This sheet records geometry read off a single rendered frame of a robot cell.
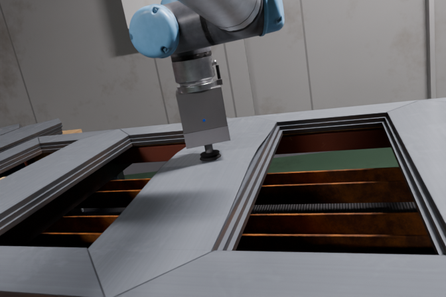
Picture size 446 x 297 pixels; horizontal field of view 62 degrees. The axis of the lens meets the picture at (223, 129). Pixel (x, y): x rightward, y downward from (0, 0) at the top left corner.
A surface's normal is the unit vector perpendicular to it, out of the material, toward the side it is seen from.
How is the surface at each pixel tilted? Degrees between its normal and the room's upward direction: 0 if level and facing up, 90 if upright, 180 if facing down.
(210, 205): 5
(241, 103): 90
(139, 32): 90
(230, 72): 90
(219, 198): 5
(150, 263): 0
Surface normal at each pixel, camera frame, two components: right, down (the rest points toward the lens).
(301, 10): -0.12, 0.28
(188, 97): 0.11, 0.24
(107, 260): -0.17, -0.95
